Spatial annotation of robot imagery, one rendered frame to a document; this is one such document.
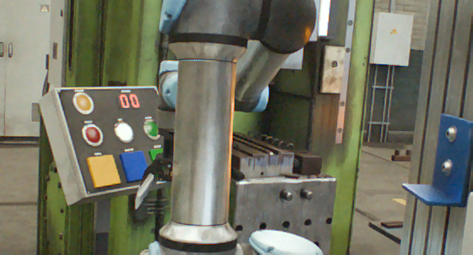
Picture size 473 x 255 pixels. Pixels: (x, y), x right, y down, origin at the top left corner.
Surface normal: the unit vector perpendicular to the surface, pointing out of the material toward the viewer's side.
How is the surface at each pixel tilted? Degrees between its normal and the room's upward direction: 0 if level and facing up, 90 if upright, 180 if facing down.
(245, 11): 109
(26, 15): 90
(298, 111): 90
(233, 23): 84
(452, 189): 90
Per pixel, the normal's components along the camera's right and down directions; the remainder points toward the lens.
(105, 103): 0.71, -0.37
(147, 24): 0.44, 0.16
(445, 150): -0.99, -0.07
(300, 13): 0.69, 0.39
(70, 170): -0.62, 0.06
